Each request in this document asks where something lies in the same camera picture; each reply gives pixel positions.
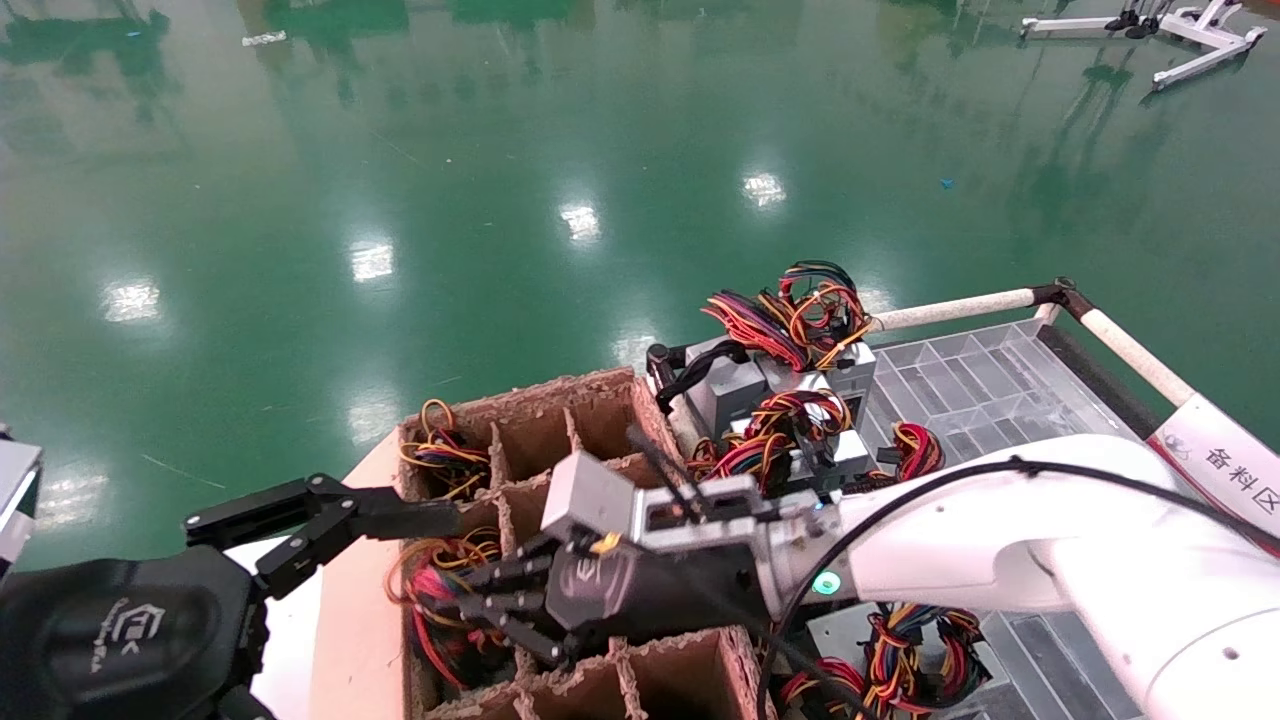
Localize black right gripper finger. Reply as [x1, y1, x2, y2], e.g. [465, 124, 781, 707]
[455, 553, 561, 603]
[440, 592, 573, 669]

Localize grey power supply, blue-orange wires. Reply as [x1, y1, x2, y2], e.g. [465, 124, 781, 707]
[805, 600, 991, 716]

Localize black tube corner joint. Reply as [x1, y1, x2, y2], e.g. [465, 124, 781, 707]
[1033, 277, 1098, 323]

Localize grey power supply, black-orange wires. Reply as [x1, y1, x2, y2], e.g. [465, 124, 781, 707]
[765, 262, 879, 421]

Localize black stand foot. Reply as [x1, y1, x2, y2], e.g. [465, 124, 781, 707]
[1105, 8, 1166, 41]

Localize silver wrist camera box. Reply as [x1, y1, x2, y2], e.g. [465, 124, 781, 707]
[540, 450, 641, 549]
[0, 425, 46, 581]

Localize black power cable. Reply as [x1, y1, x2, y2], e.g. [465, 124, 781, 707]
[647, 338, 749, 413]

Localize grey power supply, red wire loop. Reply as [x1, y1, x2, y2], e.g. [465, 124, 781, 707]
[878, 420, 947, 486]

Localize thin black camera cable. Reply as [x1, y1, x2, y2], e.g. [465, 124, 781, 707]
[625, 425, 871, 720]

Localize red wire bundle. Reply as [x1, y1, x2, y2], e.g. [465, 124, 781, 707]
[780, 665, 866, 720]

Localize silver camera mount bracket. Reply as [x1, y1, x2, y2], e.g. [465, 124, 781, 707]
[630, 475, 841, 561]

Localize clear plastic grid tray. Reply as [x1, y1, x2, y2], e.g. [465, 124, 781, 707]
[858, 318, 1151, 720]

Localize black foam edge strip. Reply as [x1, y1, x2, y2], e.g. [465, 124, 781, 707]
[1038, 325, 1146, 441]

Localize white metal stand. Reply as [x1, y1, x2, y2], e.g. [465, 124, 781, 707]
[1020, 0, 1269, 93]

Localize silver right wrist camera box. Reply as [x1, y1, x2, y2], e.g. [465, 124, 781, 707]
[540, 450, 641, 549]

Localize white cart rail tube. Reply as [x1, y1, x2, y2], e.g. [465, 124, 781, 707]
[1080, 308, 1198, 408]
[868, 287, 1041, 333]

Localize grey power supply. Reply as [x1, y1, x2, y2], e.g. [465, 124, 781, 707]
[688, 388, 873, 496]
[878, 420, 947, 486]
[765, 262, 879, 421]
[685, 288, 806, 441]
[385, 545, 526, 693]
[805, 600, 991, 716]

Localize grey power supply, multicolour wires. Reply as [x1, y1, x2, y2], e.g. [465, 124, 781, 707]
[688, 388, 873, 496]

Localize grey power supply, purple-red wires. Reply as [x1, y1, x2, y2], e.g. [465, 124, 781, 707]
[685, 288, 806, 441]

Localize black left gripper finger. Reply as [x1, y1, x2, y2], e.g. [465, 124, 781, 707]
[183, 473, 463, 551]
[255, 505, 361, 601]

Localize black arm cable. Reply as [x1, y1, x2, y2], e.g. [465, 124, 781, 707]
[755, 455, 1280, 720]

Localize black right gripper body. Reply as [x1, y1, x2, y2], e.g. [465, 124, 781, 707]
[545, 545, 771, 641]

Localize power supply with orange wires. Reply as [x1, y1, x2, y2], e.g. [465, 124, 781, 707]
[400, 398, 493, 501]

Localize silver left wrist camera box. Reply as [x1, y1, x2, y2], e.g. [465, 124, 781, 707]
[0, 425, 46, 581]

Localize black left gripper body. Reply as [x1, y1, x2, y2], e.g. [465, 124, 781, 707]
[0, 545, 271, 720]

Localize brown cardboard divider box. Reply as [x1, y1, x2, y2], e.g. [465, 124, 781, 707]
[395, 367, 779, 720]

